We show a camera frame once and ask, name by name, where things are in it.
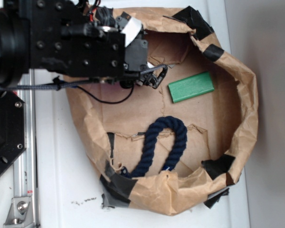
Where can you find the aluminium extrusion rail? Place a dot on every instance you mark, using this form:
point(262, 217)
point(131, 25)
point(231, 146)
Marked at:
point(25, 175)

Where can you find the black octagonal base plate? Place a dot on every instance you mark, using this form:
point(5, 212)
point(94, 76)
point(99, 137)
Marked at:
point(12, 129)

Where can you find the brown paper bag tray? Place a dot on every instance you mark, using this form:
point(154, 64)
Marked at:
point(221, 126)

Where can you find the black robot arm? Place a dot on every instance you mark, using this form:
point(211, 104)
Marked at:
point(55, 44)

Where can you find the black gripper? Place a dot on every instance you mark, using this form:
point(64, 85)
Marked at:
point(111, 49)

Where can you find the metal corner bracket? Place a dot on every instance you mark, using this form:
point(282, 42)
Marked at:
point(20, 214)

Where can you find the green rectangular block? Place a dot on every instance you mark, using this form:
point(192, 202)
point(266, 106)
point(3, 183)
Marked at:
point(190, 87)

